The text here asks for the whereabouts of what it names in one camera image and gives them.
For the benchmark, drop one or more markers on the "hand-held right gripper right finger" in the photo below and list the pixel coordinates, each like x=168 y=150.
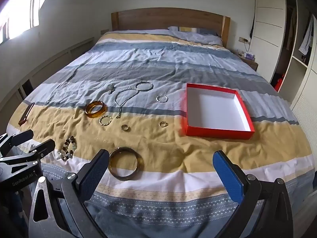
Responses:
x=229 y=176

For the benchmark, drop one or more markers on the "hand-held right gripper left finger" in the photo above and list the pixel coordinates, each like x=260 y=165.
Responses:
x=95 y=176

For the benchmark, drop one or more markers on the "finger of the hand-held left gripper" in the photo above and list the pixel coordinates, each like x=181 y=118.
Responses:
x=37 y=150
x=17 y=138

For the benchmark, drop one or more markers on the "dark brown bangle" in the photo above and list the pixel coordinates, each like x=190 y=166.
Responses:
x=123 y=177

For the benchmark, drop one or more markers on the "amber bangle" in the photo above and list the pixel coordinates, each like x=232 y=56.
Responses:
x=95 y=115

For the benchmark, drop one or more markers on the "red cardboard box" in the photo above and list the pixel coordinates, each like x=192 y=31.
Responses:
x=215 y=109

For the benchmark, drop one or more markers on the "brown rectangular case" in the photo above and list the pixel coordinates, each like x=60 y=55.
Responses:
x=24 y=116

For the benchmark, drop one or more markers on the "small silver pendant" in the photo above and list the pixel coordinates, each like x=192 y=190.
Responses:
x=112 y=88

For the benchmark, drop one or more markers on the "thin silver bangle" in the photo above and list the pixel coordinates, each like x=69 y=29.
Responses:
x=148 y=89

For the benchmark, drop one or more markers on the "red bag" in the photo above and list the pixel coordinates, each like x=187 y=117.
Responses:
x=278 y=81

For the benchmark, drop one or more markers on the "wooden nightstand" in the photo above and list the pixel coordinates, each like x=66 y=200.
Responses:
x=250 y=65

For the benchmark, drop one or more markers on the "purple tissue pack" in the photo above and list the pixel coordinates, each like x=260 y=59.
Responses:
x=249 y=56

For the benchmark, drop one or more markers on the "window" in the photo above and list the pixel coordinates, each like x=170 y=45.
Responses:
x=19 y=12

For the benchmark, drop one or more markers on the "wooden bedside ledge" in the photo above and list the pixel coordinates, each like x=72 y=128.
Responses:
x=104 y=31

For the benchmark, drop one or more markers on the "striped pillow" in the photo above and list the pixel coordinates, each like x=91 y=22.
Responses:
x=198 y=38

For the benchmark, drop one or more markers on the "striped hanging shirt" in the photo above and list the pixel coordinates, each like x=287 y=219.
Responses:
x=306 y=37

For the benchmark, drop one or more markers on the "white wardrobe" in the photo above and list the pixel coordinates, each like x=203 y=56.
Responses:
x=270 y=17

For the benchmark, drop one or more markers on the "wooden headboard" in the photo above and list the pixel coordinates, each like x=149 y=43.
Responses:
x=161 y=18

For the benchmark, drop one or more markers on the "wall socket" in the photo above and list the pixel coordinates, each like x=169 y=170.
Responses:
x=243 y=39

